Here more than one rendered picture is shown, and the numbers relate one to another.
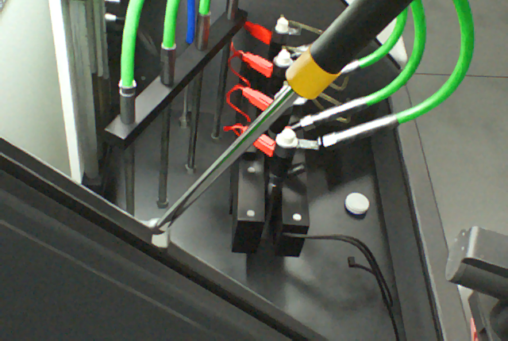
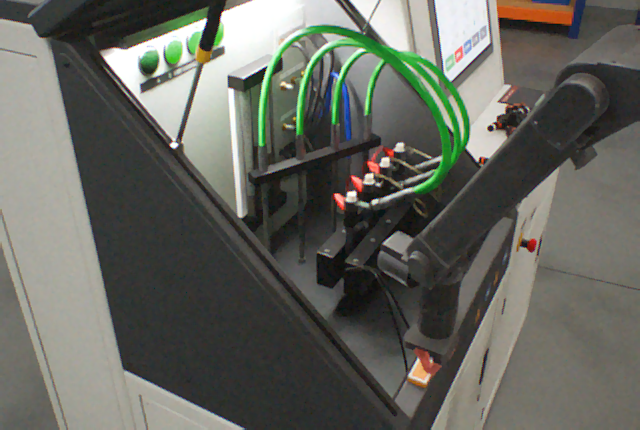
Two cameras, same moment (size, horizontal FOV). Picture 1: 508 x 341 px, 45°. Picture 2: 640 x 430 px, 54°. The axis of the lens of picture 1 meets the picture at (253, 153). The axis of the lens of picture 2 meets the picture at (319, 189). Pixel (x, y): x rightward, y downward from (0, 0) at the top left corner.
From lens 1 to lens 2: 0.68 m
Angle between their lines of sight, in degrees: 33
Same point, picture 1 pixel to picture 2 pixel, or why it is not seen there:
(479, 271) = (390, 257)
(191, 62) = (322, 153)
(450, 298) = not seen: hidden behind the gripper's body
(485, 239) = (397, 237)
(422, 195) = (470, 281)
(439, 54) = not seen: outside the picture
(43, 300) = (127, 162)
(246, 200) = (329, 244)
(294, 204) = (359, 254)
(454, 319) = not seen: hidden behind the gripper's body
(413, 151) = (484, 256)
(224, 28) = (357, 142)
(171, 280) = (171, 160)
